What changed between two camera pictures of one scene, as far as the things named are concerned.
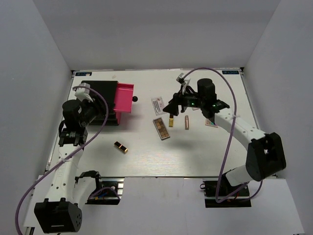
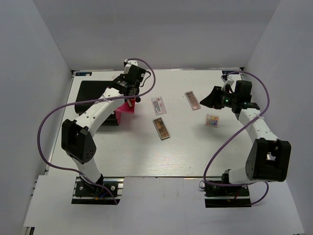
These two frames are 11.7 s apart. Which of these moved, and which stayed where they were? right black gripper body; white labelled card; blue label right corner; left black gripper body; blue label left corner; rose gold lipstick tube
Moved: left black gripper body; rose gold lipstick tube; right black gripper body
Stayed: blue label left corner; white labelled card; blue label right corner
